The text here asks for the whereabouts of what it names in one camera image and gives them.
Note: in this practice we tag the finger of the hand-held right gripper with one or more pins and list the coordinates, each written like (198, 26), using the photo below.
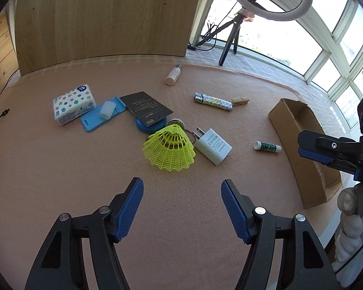
(340, 166)
(313, 154)

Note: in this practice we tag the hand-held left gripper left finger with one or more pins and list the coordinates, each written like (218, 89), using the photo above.
(128, 211)

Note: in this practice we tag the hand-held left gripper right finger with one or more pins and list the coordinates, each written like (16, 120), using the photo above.
(234, 211)

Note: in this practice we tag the cardboard box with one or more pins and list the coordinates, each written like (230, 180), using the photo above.
(290, 117)

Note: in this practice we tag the green white glue stick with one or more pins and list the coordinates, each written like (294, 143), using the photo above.
(267, 146)

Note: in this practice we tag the white charger plug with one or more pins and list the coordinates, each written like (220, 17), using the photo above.
(213, 146)

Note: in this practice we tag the yellow plastic shuttlecock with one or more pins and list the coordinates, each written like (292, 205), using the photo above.
(169, 151)

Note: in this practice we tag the blue round holder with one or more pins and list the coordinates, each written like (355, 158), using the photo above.
(142, 127)

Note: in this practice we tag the wooden clothespin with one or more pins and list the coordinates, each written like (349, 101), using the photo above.
(240, 101)

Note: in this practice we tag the blue plastic case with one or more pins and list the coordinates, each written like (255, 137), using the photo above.
(90, 122)

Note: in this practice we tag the small white block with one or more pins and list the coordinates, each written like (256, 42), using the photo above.
(106, 109)

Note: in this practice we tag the black card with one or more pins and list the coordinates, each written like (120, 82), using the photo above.
(143, 105)

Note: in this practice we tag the patterned lighter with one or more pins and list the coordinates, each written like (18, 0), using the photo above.
(213, 101)

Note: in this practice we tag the patterned tissue pack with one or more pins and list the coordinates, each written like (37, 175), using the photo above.
(74, 102)

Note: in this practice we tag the small beige bottle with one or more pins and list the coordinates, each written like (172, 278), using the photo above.
(173, 75)

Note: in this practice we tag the person's right hand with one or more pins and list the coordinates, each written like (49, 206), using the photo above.
(351, 226)

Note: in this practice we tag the black tripod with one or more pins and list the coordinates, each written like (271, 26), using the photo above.
(227, 53)

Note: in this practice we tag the light wood board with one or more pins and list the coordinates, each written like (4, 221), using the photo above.
(109, 21)

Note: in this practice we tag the pine plank board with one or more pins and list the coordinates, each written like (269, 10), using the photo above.
(0, 60)

